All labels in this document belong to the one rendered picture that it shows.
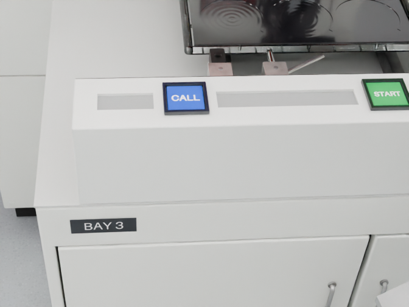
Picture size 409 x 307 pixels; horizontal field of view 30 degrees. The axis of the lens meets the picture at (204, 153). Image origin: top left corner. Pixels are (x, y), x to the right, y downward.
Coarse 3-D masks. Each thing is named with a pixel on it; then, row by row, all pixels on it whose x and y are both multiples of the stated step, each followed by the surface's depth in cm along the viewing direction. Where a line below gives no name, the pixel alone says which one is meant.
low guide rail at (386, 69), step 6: (378, 54) 126; (384, 54) 123; (390, 54) 122; (396, 54) 123; (384, 60) 123; (390, 60) 121; (396, 60) 121; (384, 66) 123; (390, 66) 120; (396, 66) 120; (384, 72) 123; (390, 72) 120; (396, 72) 119; (402, 72) 119
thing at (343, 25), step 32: (192, 0) 122; (224, 0) 122; (256, 0) 122; (288, 0) 123; (320, 0) 123; (352, 0) 124; (384, 0) 124; (192, 32) 116; (224, 32) 116; (256, 32) 117; (288, 32) 117; (320, 32) 117; (352, 32) 118; (384, 32) 118
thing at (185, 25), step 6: (180, 0) 121; (186, 0) 121; (180, 6) 120; (186, 6) 120; (180, 12) 119; (186, 12) 119; (186, 18) 118; (186, 24) 117; (186, 30) 115; (186, 36) 115; (186, 42) 114; (186, 48) 113; (186, 54) 113
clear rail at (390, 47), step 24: (192, 48) 113; (216, 48) 113; (240, 48) 113; (264, 48) 114; (288, 48) 114; (312, 48) 114; (336, 48) 115; (360, 48) 115; (384, 48) 115; (408, 48) 116
